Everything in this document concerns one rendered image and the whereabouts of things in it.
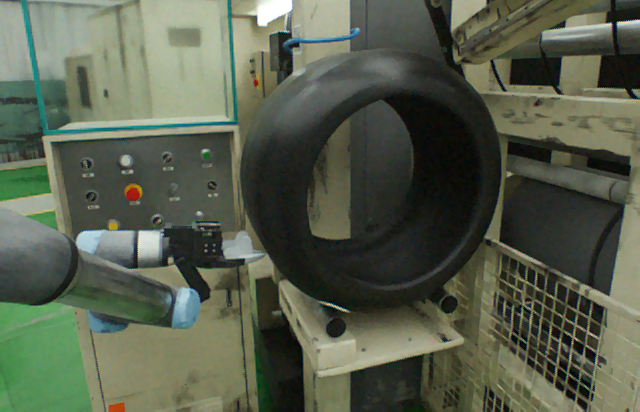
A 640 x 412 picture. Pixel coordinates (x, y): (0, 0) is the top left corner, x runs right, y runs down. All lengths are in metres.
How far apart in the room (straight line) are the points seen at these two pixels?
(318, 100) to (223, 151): 0.71
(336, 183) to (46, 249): 0.85
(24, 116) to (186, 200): 8.28
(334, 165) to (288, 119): 0.44
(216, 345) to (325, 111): 1.07
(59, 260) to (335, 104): 0.51
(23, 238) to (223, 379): 1.26
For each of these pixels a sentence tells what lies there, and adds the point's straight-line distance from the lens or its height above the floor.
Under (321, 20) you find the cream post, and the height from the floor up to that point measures 1.55.
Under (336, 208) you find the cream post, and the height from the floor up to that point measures 1.05.
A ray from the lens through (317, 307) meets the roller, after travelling 1.05.
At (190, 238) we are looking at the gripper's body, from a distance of 0.95.
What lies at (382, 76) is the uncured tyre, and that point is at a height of 1.42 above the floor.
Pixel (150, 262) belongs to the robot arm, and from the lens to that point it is 0.95.
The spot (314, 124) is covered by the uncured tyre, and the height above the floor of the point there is 1.33.
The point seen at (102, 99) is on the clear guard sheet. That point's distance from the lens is 1.47.
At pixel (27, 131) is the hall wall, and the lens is 9.73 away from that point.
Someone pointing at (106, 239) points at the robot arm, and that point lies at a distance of 0.95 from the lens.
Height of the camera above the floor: 1.42
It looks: 15 degrees down
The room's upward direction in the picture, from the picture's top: 1 degrees counter-clockwise
